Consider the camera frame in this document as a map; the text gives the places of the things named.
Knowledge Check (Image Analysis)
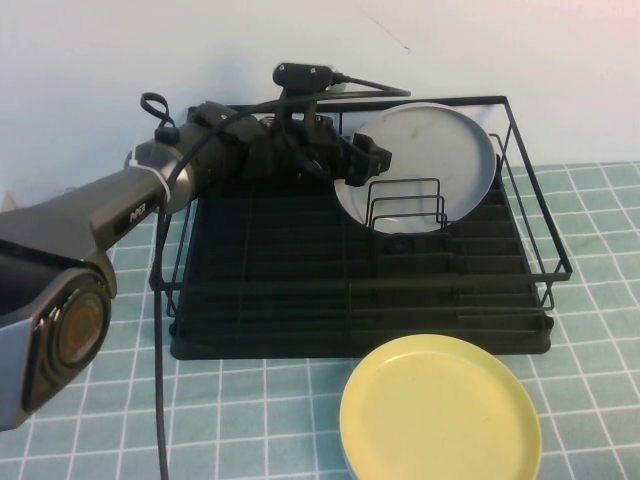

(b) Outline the white zip tie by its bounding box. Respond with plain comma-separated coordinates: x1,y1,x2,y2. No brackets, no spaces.
124,148,167,197

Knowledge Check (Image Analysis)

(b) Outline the green checkered tablecloth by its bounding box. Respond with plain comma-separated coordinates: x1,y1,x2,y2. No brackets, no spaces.
0,160,640,480

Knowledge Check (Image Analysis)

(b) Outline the black camera cable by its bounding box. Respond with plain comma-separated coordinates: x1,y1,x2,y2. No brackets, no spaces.
148,73,412,480

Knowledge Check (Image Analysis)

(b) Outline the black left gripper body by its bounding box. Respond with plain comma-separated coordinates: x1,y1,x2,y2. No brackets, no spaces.
243,110,357,185

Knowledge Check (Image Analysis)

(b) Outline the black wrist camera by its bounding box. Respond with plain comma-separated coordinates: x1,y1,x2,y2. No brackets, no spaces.
271,60,335,96

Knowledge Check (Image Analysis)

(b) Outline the grey round plate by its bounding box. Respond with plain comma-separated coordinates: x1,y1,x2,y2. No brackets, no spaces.
333,101,499,236

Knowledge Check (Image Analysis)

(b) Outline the black wire dish rack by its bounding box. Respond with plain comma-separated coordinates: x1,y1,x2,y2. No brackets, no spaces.
149,92,573,321

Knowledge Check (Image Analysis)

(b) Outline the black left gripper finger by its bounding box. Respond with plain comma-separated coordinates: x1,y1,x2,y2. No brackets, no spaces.
343,149,387,187
352,131,394,167

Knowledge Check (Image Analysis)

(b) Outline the black plastic drip tray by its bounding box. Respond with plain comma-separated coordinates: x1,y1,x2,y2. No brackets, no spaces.
170,164,555,361

